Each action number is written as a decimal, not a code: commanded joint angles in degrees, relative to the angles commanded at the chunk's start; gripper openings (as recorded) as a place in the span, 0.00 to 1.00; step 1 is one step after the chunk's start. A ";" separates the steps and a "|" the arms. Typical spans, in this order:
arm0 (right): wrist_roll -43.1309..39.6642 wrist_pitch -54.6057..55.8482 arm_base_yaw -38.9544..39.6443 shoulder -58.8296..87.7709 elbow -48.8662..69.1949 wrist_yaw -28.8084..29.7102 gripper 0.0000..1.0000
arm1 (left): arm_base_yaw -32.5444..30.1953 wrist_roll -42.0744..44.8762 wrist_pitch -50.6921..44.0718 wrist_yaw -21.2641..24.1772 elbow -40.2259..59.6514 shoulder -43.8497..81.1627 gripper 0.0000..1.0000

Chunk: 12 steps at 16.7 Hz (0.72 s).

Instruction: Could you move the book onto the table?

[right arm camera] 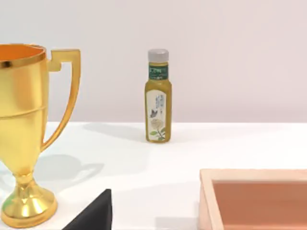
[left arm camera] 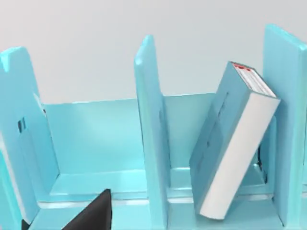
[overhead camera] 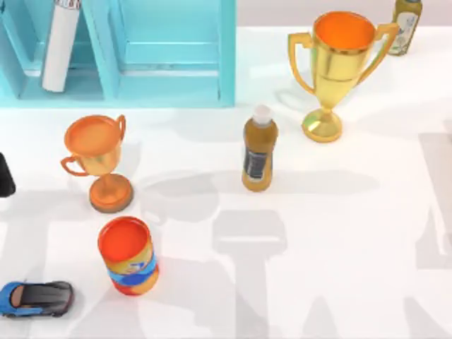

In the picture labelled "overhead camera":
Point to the amber bottle with white cap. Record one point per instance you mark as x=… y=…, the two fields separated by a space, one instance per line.
x=258 y=155

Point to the light blue rack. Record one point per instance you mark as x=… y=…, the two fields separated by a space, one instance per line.
x=169 y=53

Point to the small orange trophy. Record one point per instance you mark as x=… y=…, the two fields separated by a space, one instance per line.
x=97 y=152

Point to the orange can with blue band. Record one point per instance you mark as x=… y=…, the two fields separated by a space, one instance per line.
x=129 y=257

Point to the large gold trophy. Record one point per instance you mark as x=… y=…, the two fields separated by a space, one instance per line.
x=335 y=63

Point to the white book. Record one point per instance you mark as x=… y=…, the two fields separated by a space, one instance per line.
x=58 y=46

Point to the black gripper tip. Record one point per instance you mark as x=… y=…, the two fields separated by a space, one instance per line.
x=5 y=176

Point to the olive green bottle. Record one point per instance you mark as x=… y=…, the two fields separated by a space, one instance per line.
x=406 y=28

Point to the blue and black toy car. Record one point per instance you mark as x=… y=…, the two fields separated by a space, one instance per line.
x=35 y=296

